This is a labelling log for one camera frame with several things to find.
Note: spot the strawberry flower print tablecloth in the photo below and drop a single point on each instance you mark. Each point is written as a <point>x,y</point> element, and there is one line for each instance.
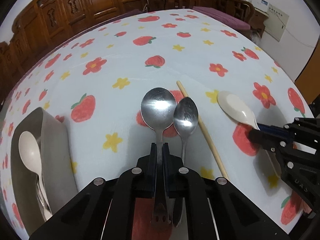
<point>95,83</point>

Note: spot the carved wooden bench backrest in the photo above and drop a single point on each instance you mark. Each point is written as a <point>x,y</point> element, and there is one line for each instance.
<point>44,24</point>

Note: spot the white plastic spoon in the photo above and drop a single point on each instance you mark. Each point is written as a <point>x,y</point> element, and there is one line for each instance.
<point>30,155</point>
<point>235,108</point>

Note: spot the stainless steel rectangular tray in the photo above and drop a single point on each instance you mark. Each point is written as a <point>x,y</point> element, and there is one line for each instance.
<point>59,182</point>

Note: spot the white wall electrical box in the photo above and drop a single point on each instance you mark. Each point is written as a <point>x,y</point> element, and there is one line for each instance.
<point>276,23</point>

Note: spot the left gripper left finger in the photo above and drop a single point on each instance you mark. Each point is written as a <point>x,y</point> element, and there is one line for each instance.
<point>146,180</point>

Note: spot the small stainless steel spoon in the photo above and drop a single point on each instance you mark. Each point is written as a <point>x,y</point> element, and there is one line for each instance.
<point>186,118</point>

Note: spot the large stainless steel spoon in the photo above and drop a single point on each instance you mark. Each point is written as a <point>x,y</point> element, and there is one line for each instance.
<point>157,110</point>

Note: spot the purple seat cushion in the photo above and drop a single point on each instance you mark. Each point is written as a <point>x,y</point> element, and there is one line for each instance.
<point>224,18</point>

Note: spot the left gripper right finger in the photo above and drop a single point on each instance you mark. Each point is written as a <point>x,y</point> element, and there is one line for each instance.
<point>171,164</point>

